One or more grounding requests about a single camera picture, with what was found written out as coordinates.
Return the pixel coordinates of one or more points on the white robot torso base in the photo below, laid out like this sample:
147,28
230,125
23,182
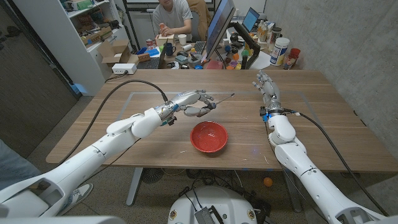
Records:
217,199

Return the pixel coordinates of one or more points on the dark blue mug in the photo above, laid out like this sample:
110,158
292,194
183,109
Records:
169,49

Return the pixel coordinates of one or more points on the white shelf unit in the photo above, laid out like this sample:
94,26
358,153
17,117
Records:
62,40

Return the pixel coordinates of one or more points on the white labelled canister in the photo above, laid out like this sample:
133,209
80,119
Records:
279,51

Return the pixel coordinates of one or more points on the black keyboard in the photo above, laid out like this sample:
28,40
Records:
200,47

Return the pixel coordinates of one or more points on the white paper cup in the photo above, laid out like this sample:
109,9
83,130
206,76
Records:
182,40

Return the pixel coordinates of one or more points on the person in blue jeans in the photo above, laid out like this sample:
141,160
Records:
15,168

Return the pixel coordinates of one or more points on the seated person grey t-shirt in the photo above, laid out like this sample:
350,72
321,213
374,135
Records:
172,15

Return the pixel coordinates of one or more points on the white power box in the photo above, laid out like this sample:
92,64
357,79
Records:
124,68

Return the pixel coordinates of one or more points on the open cardboard box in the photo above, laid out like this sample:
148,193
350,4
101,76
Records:
115,53

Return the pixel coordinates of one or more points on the brown jacket on chair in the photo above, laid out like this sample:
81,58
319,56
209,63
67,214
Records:
202,12

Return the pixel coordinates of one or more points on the grey power brick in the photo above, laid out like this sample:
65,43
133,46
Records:
203,216

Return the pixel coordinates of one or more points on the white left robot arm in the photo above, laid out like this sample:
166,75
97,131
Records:
93,152

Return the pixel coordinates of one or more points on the laptop with blue screen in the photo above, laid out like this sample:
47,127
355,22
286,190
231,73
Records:
250,19

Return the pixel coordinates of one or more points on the black computer monitor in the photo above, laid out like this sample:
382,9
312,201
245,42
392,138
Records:
217,28

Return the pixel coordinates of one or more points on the dark open laptop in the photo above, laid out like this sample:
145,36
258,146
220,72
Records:
150,63

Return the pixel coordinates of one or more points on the orange ball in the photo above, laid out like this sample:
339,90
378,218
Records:
268,182

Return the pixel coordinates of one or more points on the grey table leg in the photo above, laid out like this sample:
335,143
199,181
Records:
293,202
134,186

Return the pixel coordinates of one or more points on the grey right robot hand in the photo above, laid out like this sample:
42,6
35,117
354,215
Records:
271,91

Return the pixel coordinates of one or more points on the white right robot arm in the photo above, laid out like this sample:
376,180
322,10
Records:
314,180

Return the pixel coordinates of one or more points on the pink flat box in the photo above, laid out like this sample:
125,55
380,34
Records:
214,64

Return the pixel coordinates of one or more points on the red drink can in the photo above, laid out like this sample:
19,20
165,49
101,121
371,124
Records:
150,44

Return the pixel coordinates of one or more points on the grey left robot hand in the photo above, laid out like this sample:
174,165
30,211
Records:
186,99

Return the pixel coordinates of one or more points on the red bowl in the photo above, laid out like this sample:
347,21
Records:
209,137

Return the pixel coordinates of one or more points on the small wooden box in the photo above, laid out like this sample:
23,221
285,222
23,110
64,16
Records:
163,40

